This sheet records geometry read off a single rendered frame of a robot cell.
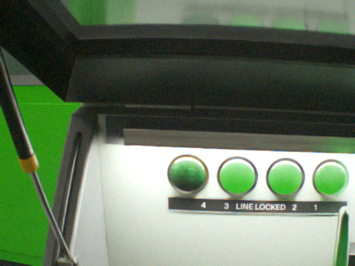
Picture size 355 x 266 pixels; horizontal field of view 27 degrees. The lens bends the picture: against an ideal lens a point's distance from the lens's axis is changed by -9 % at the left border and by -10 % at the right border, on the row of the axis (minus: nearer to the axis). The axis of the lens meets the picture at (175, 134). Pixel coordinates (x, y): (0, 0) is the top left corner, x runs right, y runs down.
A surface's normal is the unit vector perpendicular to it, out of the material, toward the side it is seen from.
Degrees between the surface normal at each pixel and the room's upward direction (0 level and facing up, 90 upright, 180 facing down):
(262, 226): 90
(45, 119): 90
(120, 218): 90
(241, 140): 90
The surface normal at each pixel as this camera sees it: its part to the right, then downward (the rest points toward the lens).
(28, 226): -0.23, 0.29
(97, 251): 0.98, 0.04
